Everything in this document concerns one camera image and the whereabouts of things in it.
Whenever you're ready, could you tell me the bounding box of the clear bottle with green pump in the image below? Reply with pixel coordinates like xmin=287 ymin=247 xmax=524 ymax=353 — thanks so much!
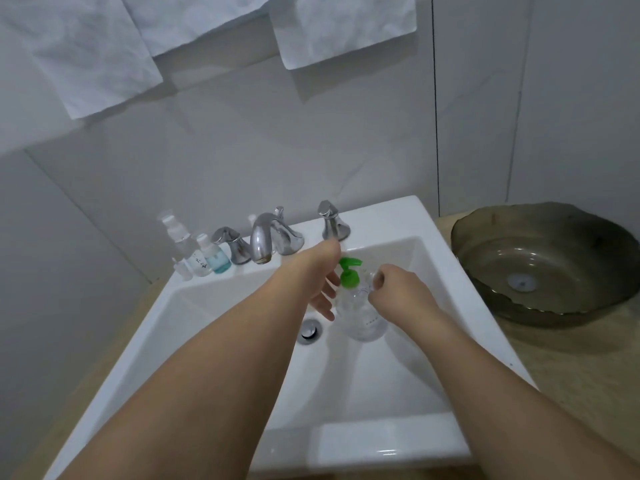
xmin=334 ymin=256 xmax=389 ymax=343

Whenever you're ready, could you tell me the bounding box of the chrome sink drain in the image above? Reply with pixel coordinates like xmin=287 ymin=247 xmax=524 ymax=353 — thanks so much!
xmin=297 ymin=318 xmax=324 ymax=346

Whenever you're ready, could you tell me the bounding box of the person's right hand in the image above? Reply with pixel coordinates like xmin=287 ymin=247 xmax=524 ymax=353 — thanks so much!
xmin=368 ymin=265 xmax=442 ymax=326

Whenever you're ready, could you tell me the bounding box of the tall clear spray bottle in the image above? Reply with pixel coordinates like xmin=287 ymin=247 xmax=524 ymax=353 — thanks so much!
xmin=159 ymin=211 xmax=195 ymax=261

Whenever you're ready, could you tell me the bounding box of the person's right forearm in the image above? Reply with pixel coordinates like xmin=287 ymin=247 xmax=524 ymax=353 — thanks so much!
xmin=407 ymin=306 xmax=640 ymax=480

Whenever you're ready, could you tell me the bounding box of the person's left forearm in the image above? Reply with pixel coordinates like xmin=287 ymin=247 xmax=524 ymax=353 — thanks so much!
xmin=57 ymin=269 xmax=312 ymax=480

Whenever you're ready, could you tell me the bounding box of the clear bottle with white label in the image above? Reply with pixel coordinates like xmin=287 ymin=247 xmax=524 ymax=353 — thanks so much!
xmin=191 ymin=234 xmax=212 ymax=278

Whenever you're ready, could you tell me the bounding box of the person's left hand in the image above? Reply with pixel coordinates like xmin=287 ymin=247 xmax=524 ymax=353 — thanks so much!
xmin=279 ymin=239 xmax=343 ymax=323

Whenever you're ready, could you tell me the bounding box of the chrome faucet handle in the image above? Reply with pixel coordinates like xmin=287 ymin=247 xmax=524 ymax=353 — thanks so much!
xmin=318 ymin=200 xmax=351 ymax=242
xmin=211 ymin=227 xmax=253 ymax=266

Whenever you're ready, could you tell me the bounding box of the small bottle with blue liquid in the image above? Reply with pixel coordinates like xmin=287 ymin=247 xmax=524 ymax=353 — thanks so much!
xmin=205 ymin=242 xmax=233 ymax=275

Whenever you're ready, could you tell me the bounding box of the white ceramic sink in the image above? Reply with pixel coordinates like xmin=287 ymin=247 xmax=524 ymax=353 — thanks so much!
xmin=44 ymin=196 xmax=539 ymax=480

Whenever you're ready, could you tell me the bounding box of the chrome faucet spout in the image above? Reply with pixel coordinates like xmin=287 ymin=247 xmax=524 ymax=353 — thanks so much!
xmin=248 ymin=207 xmax=305 ymax=266

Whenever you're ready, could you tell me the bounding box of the round basin drain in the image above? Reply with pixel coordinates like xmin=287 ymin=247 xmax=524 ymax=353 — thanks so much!
xmin=506 ymin=273 xmax=539 ymax=293

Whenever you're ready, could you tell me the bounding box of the brown glass vessel basin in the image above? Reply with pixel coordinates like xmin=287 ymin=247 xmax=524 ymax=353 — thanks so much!
xmin=450 ymin=202 xmax=640 ymax=329

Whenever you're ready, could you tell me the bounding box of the large white paper sheet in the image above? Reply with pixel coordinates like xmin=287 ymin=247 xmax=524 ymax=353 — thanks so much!
xmin=0 ymin=0 xmax=165 ymax=121

